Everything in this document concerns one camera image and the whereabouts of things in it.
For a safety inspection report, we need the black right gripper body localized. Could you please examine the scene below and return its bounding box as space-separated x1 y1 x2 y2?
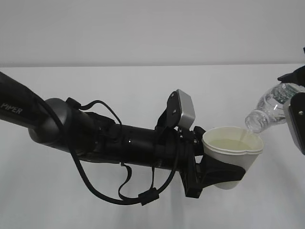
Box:
277 47 305 88

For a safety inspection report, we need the white paper cup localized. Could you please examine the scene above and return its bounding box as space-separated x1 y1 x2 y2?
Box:
201 126 264 190

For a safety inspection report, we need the clear green-label water bottle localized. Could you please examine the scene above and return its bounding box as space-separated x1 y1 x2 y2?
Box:
245 83 305 134

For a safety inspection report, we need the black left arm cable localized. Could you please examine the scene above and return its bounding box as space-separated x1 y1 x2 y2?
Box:
33 97 182 206

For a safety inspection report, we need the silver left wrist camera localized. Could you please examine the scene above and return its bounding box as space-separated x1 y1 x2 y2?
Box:
156 89 195 130

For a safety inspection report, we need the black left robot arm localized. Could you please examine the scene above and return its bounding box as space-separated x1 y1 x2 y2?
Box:
0 73 245 205

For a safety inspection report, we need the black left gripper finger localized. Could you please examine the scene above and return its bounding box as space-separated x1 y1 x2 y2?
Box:
198 155 246 188
193 126 205 155

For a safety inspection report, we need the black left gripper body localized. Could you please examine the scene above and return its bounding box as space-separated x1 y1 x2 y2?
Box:
177 129 203 198

